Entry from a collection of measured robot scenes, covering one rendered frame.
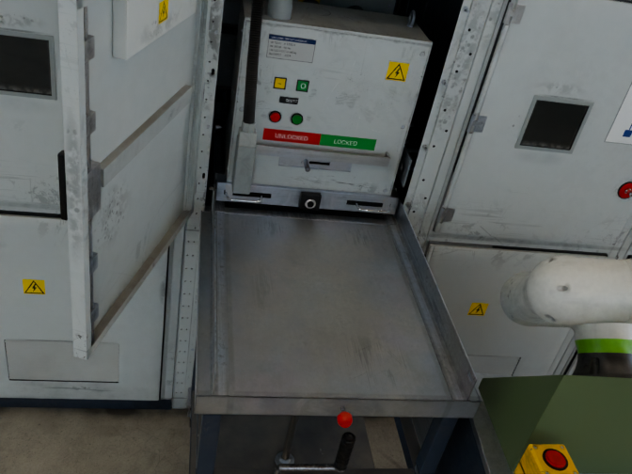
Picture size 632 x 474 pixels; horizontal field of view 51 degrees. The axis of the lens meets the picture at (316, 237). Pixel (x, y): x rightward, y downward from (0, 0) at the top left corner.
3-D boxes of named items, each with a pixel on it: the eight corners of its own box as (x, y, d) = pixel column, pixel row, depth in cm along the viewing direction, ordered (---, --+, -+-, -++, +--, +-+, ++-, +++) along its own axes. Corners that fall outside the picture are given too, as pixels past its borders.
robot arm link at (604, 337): (559, 355, 159) (555, 276, 163) (627, 356, 156) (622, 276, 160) (570, 351, 146) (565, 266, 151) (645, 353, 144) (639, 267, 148)
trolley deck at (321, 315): (473, 418, 149) (481, 400, 145) (194, 414, 136) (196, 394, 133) (403, 242, 203) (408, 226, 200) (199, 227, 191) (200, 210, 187)
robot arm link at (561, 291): (497, 273, 165) (529, 249, 112) (565, 273, 162) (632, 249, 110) (497, 325, 163) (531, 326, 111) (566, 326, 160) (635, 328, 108)
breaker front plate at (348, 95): (388, 200, 198) (432, 46, 171) (227, 187, 188) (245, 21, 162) (387, 198, 199) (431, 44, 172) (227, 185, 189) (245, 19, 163)
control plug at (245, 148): (249, 195, 179) (258, 137, 169) (231, 194, 178) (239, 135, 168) (248, 180, 185) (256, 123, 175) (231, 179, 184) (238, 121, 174)
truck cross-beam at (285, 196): (394, 214, 201) (399, 197, 198) (215, 200, 190) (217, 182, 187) (390, 205, 205) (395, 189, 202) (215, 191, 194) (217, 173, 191)
